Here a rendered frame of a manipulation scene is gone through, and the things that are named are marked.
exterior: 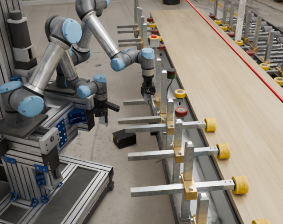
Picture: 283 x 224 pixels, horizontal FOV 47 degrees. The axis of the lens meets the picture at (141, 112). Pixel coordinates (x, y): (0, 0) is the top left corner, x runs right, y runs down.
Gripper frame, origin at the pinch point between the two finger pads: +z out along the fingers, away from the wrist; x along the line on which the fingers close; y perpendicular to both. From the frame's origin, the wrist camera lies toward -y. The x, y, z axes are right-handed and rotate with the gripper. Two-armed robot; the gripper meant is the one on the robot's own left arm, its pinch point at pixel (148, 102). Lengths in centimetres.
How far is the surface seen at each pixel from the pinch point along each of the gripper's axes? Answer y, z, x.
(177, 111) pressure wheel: 0.4, 8.1, 19.2
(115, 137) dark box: -90, 89, -25
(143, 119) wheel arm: -0.2, 13.2, -3.3
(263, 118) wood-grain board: 14, 9, 71
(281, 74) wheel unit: -58, 14, 117
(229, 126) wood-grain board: 21, 9, 47
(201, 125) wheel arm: 25.0, 3.4, 28.5
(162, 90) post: -4.0, -5.8, 9.9
